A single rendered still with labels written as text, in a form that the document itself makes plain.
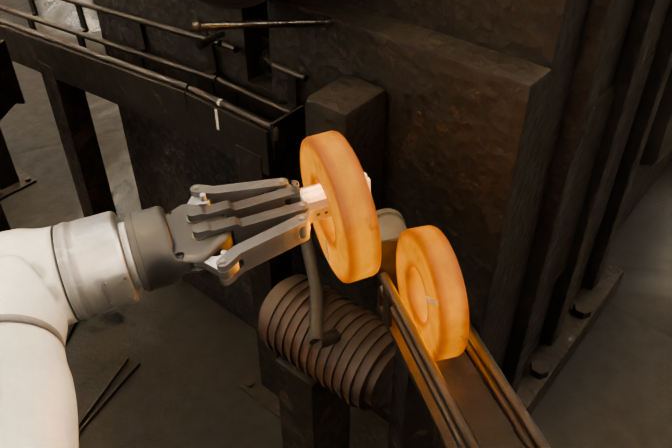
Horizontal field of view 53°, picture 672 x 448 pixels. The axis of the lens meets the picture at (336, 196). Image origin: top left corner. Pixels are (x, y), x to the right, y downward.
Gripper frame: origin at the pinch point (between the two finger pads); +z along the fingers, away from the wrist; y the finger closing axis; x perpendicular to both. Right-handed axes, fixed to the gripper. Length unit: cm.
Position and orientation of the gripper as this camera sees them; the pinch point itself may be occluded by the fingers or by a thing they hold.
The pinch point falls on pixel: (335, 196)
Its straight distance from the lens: 68.0
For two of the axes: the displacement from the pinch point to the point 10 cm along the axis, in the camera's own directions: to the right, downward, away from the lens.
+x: -0.5, -7.7, -6.4
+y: 3.6, 5.8, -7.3
